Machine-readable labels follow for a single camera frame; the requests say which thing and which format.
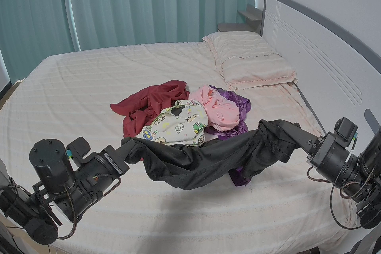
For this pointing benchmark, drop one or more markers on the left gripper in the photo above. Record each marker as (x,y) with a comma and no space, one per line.
(95,175)

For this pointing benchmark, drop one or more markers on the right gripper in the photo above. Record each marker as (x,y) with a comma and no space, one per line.
(330,160)

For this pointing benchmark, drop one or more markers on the black garment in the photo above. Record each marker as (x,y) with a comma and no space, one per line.
(193,163)

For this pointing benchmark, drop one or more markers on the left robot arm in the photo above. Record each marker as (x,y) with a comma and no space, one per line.
(47,163)

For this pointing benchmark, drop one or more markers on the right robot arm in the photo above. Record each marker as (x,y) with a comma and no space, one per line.
(373,154)

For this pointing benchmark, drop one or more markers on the bed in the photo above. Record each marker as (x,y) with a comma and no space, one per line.
(89,92)

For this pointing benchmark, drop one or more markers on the dark red garment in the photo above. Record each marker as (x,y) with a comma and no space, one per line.
(140,104)

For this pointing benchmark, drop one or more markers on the white printed pyjama top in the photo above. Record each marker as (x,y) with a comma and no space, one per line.
(175,124)

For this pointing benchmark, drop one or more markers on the purple garment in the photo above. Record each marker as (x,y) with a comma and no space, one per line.
(242,104)

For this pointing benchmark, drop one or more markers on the pink garment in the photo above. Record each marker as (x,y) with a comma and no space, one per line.
(223,113)

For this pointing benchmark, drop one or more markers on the cream pillow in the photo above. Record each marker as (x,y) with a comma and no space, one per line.
(253,62)

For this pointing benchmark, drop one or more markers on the grey bedside table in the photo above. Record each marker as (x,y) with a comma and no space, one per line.
(238,27)

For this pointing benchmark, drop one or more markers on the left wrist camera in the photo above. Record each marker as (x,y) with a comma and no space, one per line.
(79,147)

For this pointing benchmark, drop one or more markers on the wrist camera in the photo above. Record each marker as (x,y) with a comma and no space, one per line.
(79,147)
(346,129)

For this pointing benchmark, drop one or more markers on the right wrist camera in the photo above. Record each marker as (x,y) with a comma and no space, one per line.
(346,129)

